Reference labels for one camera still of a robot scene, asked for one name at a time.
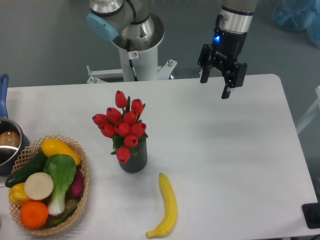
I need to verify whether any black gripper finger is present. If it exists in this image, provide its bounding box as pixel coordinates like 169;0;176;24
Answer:
197;44;212;84
221;62;248;99

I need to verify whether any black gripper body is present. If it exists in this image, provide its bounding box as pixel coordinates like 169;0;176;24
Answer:
209;28;248;75

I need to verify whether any red tulip bouquet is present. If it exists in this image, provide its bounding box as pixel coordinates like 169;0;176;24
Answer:
92;90;148;164

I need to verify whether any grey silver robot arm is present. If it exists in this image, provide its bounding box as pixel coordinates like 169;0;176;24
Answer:
86;0;257;99

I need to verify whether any dark grey ribbed vase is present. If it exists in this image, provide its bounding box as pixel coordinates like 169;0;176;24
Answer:
119;140;148;173

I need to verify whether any blue plastic bag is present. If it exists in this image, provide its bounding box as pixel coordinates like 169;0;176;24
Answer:
272;0;320;47

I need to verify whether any black device at edge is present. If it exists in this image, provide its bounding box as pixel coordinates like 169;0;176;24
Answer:
301;202;320;229

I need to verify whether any yellow banana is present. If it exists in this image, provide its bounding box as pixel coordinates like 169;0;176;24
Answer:
145;172;178;239

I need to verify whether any yellow squash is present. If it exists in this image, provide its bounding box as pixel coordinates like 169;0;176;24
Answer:
41;138;81;166

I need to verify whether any green bok choy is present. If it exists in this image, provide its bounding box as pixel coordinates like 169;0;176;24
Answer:
43;154;76;216

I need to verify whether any purple sweet potato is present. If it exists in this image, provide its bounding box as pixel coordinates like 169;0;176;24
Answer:
69;168;85;197

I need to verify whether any dark green cucumber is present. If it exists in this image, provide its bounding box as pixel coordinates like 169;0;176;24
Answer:
5;150;48;188

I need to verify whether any green chili pepper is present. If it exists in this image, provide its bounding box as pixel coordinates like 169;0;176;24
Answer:
46;205;78;228

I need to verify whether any woven wicker basket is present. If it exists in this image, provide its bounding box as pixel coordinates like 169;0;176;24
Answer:
9;135;89;236

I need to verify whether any round cream white slice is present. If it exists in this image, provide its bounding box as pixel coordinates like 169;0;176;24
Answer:
24;172;54;201

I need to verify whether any blue saucepan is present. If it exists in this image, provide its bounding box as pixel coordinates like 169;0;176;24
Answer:
0;74;30;176

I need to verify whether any orange fruit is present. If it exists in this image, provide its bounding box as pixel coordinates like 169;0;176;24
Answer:
19;201;49;229

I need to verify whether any yellow bell pepper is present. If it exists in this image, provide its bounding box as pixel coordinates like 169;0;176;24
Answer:
9;182;31;207

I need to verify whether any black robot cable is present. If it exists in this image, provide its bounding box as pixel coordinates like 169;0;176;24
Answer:
126;38;139;82

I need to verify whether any white frame at right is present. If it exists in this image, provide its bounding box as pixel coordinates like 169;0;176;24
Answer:
295;85;320;135

